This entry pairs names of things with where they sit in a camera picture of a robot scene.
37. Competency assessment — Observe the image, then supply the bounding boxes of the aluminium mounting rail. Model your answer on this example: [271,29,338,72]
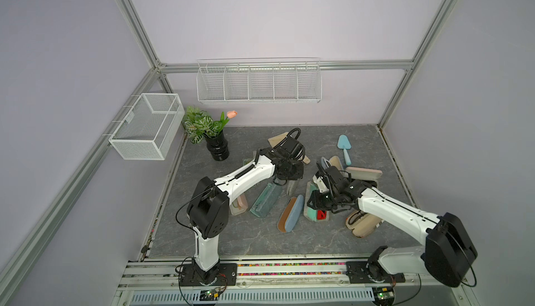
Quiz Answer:
[118,256,440,291]

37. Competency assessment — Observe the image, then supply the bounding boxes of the black glossy vase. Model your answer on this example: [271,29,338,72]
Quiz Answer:
[205,131,229,161]

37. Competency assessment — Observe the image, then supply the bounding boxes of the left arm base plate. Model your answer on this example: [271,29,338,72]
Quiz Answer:
[176,261,238,287]

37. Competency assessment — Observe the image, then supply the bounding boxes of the teal small trowel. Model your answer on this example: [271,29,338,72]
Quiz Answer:
[337,135,352,166]

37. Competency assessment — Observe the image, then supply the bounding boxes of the aluminium frame post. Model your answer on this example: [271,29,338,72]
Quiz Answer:
[115,0,173,93]

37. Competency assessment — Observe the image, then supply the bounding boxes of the white vented cable duct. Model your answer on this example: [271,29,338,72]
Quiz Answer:
[127,287,375,305]

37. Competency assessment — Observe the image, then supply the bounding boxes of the pink open glasses case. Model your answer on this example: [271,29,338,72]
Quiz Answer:
[229,194,249,216]

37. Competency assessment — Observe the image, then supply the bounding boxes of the pink tulip flower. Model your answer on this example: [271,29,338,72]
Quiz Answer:
[227,111,238,119]

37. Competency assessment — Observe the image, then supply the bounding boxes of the long white wire shelf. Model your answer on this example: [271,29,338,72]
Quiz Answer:
[196,58,323,103]

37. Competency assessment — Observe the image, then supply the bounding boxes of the beige fabric glove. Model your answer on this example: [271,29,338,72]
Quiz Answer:
[267,131,311,165]

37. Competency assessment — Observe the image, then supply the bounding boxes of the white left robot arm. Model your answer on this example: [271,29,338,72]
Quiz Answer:
[184,128,306,285]

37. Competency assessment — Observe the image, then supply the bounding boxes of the teal grey open case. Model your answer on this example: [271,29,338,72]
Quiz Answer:
[249,183,283,218]

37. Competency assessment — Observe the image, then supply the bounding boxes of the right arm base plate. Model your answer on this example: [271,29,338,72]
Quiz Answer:
[346,261,406,285]

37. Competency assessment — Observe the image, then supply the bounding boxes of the blue brown glasses case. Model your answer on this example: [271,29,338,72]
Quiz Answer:
[277,195,305,233]

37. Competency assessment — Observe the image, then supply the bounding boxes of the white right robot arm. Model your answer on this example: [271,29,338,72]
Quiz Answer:
[307,165,478,287]

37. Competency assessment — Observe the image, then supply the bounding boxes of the case with white sunglasses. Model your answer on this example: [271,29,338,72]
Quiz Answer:
[320,156,344,172]

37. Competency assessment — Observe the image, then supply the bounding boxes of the green artificial plant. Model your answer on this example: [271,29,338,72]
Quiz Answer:
[183,106,230,144]

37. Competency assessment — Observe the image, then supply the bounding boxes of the white wire basket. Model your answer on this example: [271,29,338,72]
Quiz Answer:
[104,93,185,161]

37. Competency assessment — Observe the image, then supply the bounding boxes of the beige case black glasses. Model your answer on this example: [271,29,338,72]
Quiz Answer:
[345,210,383,238]

